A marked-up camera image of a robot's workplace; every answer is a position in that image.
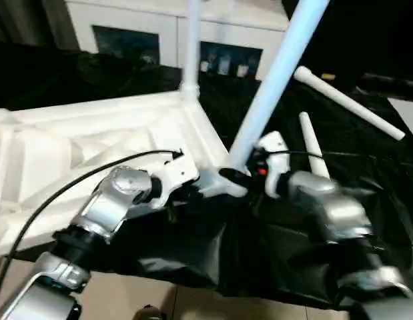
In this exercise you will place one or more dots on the white plastic table leg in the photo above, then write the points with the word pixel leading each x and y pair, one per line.
pixel 279 66
pixel 311 143
pixel 349 101
pixel 191 46

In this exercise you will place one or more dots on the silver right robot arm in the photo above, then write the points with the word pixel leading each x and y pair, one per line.
pixel 333 213

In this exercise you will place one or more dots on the black work mat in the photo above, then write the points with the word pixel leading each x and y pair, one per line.
pixel 193 253

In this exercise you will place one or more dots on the flat white board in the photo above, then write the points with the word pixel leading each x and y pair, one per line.
pixel 407 114

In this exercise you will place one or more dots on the white cabinet with glass doors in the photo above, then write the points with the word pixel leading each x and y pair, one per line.
pixel 173 20

